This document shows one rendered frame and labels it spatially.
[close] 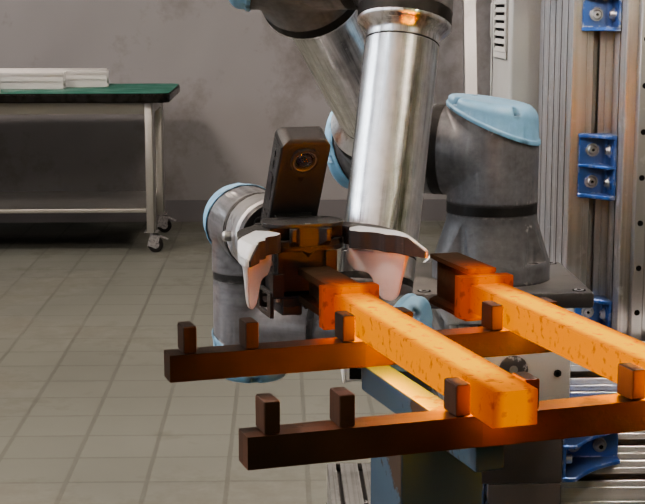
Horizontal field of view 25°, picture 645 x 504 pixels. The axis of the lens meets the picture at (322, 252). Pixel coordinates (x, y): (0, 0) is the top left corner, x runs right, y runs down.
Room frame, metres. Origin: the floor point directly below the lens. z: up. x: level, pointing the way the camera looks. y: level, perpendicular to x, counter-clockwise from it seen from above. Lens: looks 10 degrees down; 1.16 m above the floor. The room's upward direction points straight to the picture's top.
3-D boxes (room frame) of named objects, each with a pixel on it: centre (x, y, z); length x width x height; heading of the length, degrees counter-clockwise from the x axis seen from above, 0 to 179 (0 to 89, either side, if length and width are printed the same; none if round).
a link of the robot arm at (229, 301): (1.43, 0.06, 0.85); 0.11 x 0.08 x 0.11; 70
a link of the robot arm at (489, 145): (1.85, -0.21, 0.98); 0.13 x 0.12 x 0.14; 70
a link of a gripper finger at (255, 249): (1.18, 0.06, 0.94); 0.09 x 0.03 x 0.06; 161
